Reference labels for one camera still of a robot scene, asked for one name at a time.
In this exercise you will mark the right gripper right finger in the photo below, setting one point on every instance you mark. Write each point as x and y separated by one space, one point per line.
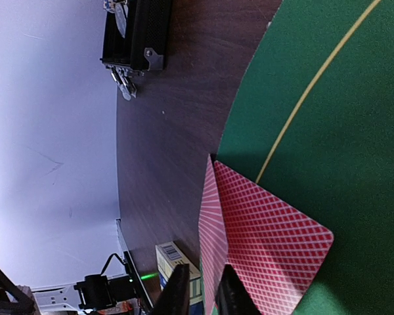
231 296

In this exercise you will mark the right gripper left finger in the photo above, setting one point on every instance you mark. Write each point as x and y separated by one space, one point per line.
175 298

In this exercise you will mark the pink card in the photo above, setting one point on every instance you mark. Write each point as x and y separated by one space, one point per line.
212 236
275 249

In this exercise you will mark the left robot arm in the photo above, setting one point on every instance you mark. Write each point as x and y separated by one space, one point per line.
67 298

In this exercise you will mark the gold card deck box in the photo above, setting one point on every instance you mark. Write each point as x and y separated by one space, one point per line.
168 257

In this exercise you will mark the round green poker mat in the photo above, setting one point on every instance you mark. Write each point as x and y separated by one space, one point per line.
313 122

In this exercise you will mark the black chip carrying case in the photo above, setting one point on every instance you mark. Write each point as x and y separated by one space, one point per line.
135 40

